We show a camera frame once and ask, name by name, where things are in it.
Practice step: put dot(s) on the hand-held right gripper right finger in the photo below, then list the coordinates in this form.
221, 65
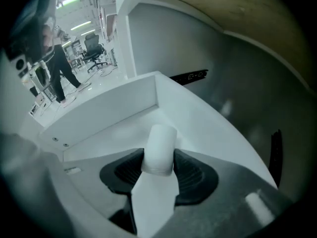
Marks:
205, 180

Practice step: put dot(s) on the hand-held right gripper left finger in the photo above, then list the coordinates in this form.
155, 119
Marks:
109, 176

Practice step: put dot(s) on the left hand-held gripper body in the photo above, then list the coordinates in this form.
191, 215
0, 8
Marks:
20, 64

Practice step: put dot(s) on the white cylindrical cup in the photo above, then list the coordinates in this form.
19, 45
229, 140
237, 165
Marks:
159, 150

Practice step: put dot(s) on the person's dark shirt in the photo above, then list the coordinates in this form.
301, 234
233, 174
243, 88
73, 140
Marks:
27, 38

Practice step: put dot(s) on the person's head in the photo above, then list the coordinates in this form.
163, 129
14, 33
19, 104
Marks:
47, 35

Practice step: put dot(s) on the person's legs in black trousers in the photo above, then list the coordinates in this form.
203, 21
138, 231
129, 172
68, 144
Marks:
62, 68

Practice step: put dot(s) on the person's light shoe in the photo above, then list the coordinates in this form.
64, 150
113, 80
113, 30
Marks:
84, 86
69, 101

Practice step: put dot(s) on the long ceiling light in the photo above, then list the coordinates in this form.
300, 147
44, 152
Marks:
81, 25
88, 32
70, 0

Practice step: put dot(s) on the black office chair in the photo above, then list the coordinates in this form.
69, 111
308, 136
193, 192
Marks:
92, 49

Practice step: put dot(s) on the white desk with wooden top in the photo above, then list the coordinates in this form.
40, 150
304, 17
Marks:
173, 46

